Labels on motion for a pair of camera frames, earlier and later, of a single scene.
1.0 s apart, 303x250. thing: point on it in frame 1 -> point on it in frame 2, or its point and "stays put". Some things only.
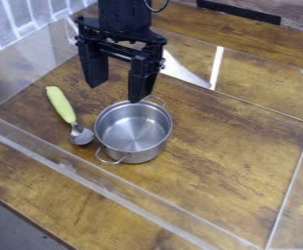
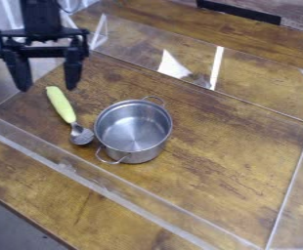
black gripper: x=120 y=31 -> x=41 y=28
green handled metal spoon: x=80 y=136 stays put
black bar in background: x=240 y=13 stays put
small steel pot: x=133 y=131 stays put
